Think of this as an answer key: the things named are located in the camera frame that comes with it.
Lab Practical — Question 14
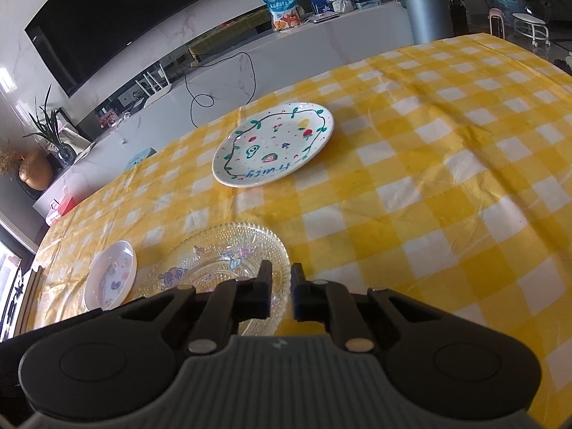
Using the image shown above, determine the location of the white router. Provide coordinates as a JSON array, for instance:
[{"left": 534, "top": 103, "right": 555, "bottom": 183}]
[{"left": 135, "top": 63, "right": 173, "bottom": 108}]

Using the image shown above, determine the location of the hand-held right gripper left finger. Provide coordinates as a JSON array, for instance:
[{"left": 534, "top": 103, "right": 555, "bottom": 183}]
[{"left": 118, "top": 259, "right": 273, "bottom": 354}]

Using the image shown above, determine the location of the white television cabinet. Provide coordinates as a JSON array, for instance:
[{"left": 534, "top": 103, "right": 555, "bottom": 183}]
[{"left": 33, "top": 0, "right": 414, "bottom": 233}]

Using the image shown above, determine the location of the gold round vase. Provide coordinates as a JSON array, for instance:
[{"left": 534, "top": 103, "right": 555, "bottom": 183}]
[{"left": 18, "top": 149, "right": 54, "bottom": 191}]

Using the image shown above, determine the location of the black cable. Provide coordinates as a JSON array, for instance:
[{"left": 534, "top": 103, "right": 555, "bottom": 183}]
[{"left": 184, "top": 51, "right": 255, "bottom": 128}]

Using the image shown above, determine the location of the white sketch card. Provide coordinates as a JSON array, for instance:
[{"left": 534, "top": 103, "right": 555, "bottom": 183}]
[{"left": 58, "top": 123, "right": 94, "bottom": 153}]

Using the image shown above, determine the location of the yellow checked tablecloth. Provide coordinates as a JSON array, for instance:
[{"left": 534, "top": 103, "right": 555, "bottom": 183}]
[{"left": 33, "top": 33, "right": 572, "bottom": 425}]

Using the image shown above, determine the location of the pink storage box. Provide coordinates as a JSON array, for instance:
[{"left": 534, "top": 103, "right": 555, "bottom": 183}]
[{"left": 46, "top": 196, "right": 79, "bottom": 224}]

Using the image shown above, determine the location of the clear glass plate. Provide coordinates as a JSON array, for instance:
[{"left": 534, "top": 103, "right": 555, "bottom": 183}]
[{"left": 136, "top": 222, "right": 291, "bottom": 337}]

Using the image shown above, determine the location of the small white plate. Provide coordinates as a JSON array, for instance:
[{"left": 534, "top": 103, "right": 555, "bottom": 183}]
[{"left": 84, "top": 240, "right": 138, "bottom": 311}]

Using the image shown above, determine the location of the light blue stool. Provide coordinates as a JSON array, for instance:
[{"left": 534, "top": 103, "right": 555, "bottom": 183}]
[{"left": 124, "top": 147, "right": 157, "bottom": 171}]

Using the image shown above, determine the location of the green leafy plant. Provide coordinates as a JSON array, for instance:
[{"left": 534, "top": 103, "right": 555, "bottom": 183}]
[{"left": 24, "top": 85, "right": 68, "bottom": 148}]

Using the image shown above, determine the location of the grey trash can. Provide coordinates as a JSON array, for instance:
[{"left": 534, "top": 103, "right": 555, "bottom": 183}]
[{"left": 398, "top": 0, "right": 453, "bottom": 45}]

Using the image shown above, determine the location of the white painted plate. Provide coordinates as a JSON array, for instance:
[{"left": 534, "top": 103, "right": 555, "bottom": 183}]
[{"left": 212, "top": 102, "right": 335, "bottom": 188}]

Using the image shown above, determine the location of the black wall television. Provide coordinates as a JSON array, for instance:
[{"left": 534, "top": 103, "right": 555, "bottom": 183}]
[{"left": 24, "top": 0, "right": 222, "bottom": 98}]

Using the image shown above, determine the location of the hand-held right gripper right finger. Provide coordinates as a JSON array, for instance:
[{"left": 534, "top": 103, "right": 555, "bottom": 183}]
[{"left": 290, "top": 263, "right": 448, "bottom": 353}]

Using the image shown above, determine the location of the small pink heater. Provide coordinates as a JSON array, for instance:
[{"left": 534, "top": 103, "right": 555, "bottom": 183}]
[{"left": 488, "top": 8, "right": 510, "bottom": 39}]

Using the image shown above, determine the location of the blue snack bag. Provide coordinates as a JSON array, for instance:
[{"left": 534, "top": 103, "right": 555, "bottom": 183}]
[{"left": 261, "top": 0, "right": 304, "bottom": 33}]

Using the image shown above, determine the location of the white round stool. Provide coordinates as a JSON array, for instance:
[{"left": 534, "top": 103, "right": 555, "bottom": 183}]
[{"left": 512, "top": 11, "right": 551, "bottom": 48}]

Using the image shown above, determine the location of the potted snake plant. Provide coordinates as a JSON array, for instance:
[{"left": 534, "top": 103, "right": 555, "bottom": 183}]
[{"left": 418, "top": 0, "right": 485, "bottom": 36}]

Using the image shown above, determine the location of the dried flower bunch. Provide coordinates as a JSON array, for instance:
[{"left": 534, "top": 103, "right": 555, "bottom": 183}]
[{"left": 0, "top": 140, "right": 23, "bottom": 175}]

